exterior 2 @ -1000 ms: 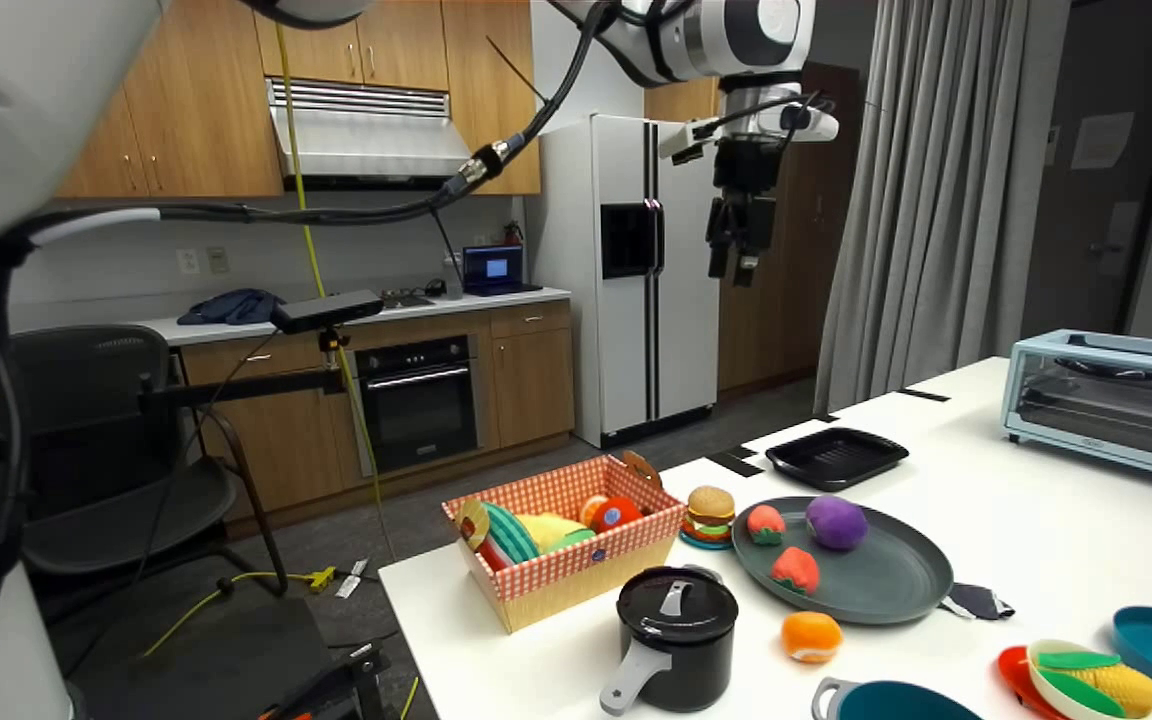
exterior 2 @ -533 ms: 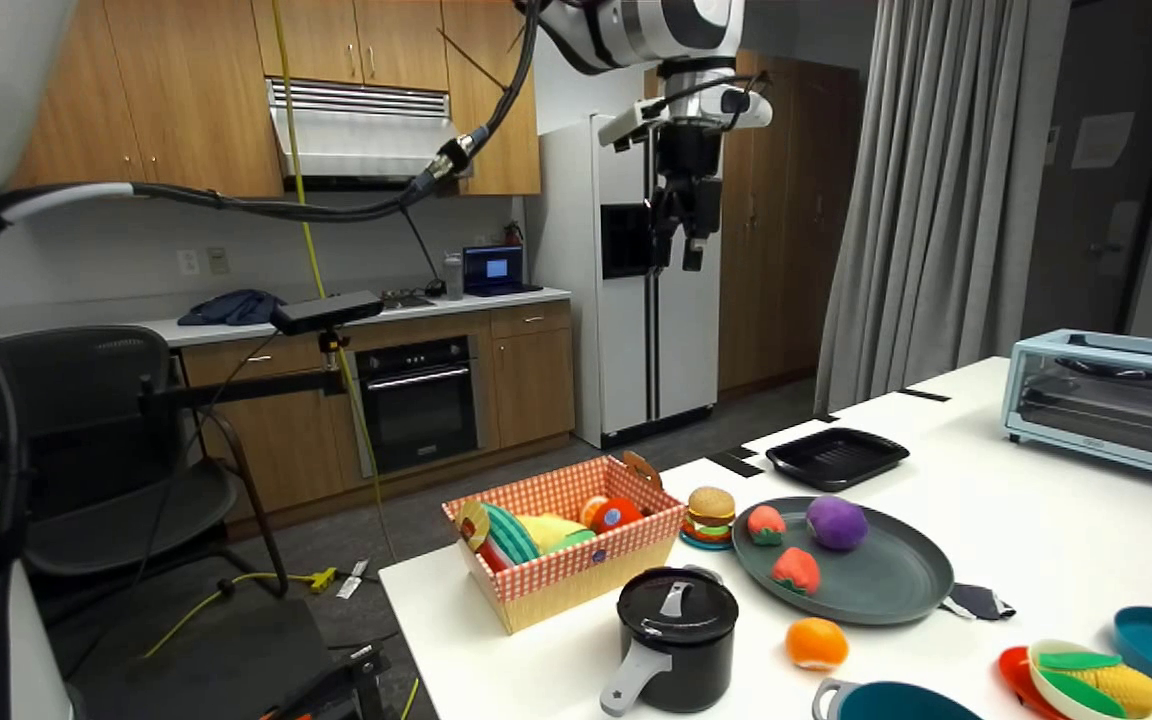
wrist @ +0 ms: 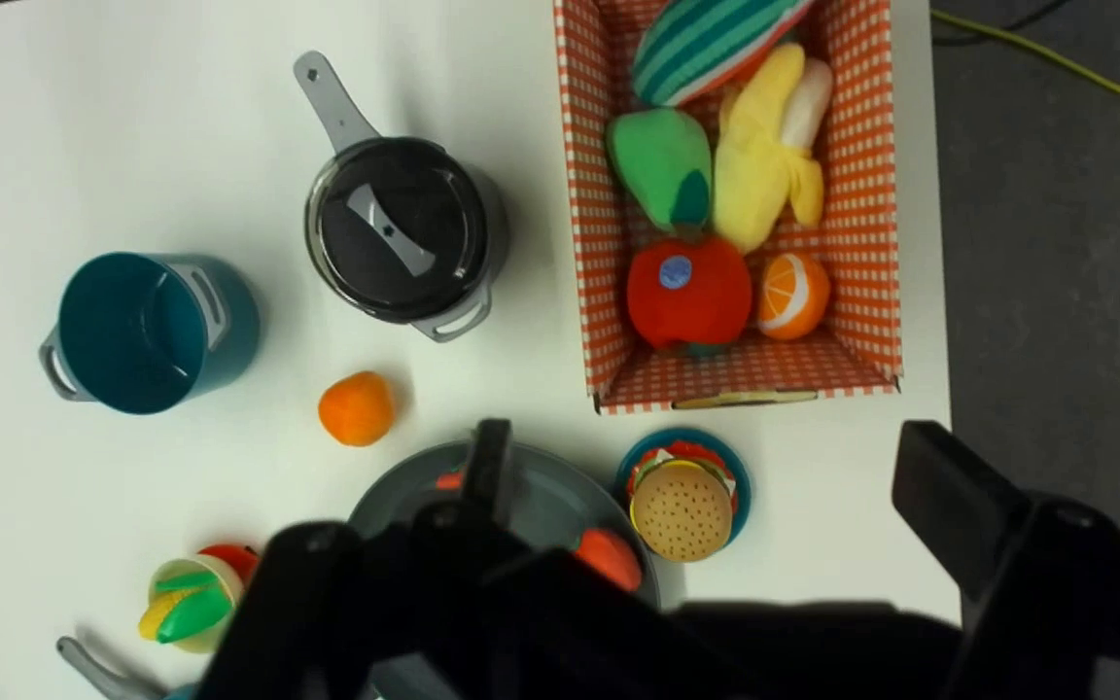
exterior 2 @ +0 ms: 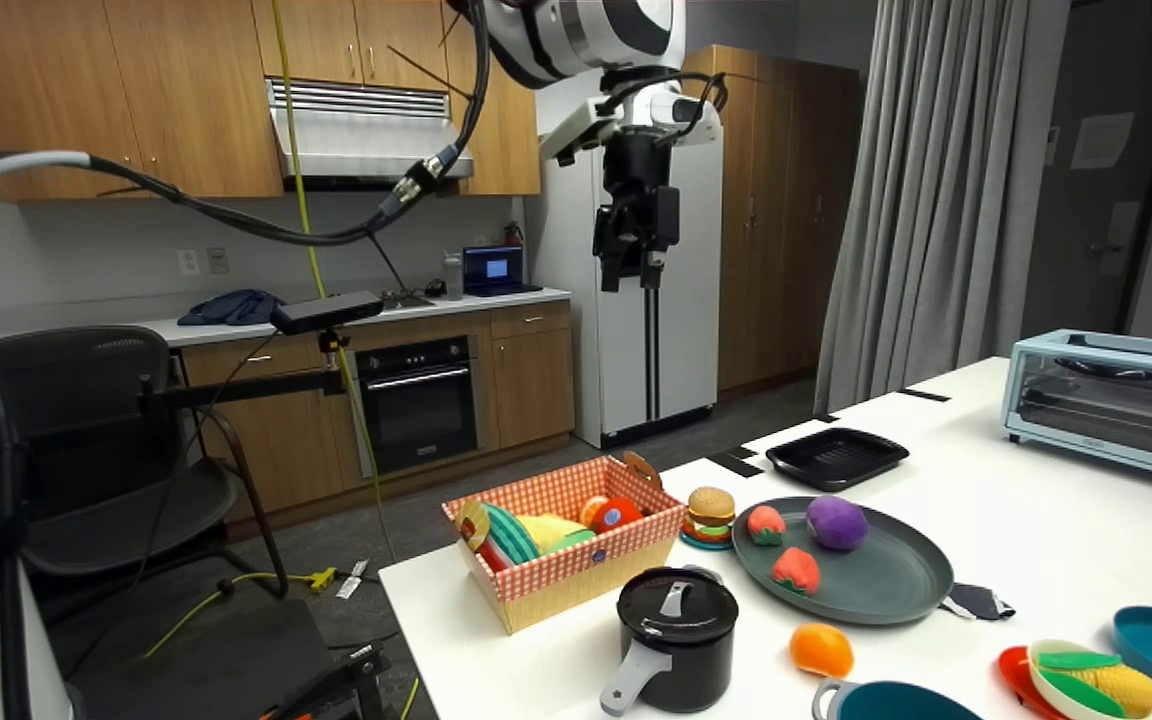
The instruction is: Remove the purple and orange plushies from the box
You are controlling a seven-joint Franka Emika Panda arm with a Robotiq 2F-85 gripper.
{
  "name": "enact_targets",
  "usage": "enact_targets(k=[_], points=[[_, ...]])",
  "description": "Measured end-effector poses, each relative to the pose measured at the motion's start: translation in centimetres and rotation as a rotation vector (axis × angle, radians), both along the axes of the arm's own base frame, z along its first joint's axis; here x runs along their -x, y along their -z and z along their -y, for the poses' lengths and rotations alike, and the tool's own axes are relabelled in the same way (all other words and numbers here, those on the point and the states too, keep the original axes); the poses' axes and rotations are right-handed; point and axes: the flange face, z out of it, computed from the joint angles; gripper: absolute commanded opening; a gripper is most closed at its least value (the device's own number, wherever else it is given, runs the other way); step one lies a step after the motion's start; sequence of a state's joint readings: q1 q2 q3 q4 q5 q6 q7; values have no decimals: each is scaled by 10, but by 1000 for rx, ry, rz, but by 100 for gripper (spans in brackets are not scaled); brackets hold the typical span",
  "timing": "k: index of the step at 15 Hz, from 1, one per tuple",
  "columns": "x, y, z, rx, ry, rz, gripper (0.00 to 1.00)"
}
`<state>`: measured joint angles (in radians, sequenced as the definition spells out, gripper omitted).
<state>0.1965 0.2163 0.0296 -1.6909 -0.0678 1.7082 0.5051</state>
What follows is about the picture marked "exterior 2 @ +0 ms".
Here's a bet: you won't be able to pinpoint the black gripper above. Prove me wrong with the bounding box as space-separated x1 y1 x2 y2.
590 129 682 295

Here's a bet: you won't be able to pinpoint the purple plush fruit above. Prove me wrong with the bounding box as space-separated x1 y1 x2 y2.
805 492 877 558

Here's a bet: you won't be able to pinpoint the orange plush fruit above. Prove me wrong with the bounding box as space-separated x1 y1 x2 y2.
786 622 860 683

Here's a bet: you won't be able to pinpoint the red checkered cardboard box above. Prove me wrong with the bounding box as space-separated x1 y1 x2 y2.
441 454 689 635

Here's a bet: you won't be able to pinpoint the white refrigerator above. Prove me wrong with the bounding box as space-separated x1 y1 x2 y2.
530 76 726 454

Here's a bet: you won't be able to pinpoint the blue screen counter appliance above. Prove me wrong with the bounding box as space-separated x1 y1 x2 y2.
461 240 526 302

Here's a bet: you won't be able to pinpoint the tall wooden cabinet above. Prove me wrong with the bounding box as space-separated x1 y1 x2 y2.
679 46 869 399

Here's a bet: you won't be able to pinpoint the wide black table strip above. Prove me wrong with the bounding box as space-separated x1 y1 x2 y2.
704 446 766 480

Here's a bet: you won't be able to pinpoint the red plush fruit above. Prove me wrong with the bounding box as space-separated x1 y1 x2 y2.
574 492 644 537

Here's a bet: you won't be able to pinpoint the black built-in oven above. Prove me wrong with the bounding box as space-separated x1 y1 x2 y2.
351 332 480 480

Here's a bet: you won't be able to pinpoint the burger plush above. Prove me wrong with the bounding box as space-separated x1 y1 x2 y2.
676 486 739 554

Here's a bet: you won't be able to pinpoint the black square tray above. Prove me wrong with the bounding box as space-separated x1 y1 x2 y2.
765 426 915 495

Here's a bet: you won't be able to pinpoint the red strawberry plush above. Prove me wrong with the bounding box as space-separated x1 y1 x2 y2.
766 546 829 600
739 500 792 550

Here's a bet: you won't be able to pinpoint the teal striped watermelon plush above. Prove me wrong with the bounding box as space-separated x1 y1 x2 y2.
480 500 544 567

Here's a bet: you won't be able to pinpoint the steel range hood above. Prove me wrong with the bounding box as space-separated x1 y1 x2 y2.
262 76 480 192

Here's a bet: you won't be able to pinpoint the grey curtain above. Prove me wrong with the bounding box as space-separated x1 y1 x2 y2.
809 0 1077 416

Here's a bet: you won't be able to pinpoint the black pot with lid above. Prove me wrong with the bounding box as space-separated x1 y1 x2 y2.
594 566 742 720

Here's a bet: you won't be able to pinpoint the wooden base cabinets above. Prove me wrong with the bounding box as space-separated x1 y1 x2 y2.
180 302 579 525

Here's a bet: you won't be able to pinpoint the grey frying pan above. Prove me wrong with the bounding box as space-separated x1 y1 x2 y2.
726 495 1018 631

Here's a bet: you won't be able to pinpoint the blue cloth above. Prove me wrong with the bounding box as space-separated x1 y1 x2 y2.
177 283 288 332

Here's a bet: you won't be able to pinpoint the light blue toaster oven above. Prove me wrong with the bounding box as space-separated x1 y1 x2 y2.
1000 325 1152 492

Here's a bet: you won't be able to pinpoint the black office chair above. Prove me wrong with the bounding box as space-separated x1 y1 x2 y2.
0 325 296 631

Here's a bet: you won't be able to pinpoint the red toy plate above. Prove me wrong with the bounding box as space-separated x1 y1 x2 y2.
996 639 1077 720

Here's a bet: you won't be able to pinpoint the green yellow corn plush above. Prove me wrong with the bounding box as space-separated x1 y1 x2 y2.
1029 635 1152 720

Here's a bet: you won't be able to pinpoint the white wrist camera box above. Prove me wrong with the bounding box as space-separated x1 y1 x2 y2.
540 93 623 169

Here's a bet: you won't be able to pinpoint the black camera on stand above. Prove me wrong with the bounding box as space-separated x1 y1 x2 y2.
262 287 390 339

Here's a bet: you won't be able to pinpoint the yellow cable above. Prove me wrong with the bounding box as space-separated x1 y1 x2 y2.
139 0 390 667

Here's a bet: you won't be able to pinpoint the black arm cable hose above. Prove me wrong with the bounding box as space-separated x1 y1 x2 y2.
0 0 494 251

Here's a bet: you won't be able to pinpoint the teal cup with handles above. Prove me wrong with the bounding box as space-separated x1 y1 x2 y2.
809 675 983 720

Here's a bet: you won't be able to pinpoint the wooden wall cabinets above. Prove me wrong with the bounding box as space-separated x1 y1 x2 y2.
0 0 549 208

